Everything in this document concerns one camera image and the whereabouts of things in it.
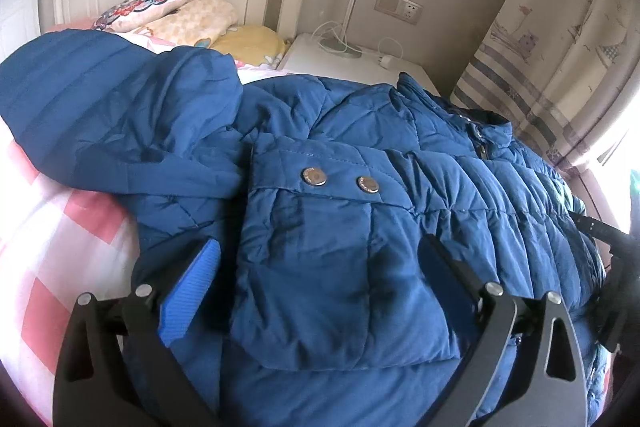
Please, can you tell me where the plain yellow pillow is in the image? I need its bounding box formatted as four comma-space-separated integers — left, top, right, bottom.
212, 25, 292, 68

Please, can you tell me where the blue quilted jacket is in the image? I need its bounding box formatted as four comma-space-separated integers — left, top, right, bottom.
0, 29, 616, 427

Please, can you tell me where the floral patterned pillow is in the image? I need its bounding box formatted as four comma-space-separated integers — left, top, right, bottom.
94, 0, 192, 32

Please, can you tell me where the white lamp cable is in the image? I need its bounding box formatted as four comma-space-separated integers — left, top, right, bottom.
313, 21, 362, 56

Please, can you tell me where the yellow checked pillow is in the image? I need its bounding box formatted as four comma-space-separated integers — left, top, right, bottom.
135, 0, 240, 48

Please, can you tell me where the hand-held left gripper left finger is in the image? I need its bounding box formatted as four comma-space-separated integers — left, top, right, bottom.
52, 238, 223, 427

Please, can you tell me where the pink checked bedsheet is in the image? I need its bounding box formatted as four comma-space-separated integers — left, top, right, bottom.
0, 19, 296, 413

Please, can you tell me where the boat print curtain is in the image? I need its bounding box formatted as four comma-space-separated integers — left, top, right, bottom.
450, 0, 640, 172

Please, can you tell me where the white charger with cable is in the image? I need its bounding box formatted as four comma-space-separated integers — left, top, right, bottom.
377, 37, 402, 70

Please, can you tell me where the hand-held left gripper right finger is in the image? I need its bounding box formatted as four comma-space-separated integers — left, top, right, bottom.
417, 234, 588, 427

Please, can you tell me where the wall socket panel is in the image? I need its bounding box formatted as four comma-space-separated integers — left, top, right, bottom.
375, 0, 424, 26

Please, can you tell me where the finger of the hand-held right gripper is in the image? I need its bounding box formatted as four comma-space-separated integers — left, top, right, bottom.
570, 208, 628, 249

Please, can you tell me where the white nightstand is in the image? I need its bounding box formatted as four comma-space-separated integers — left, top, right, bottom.
277, 33, 441, 96

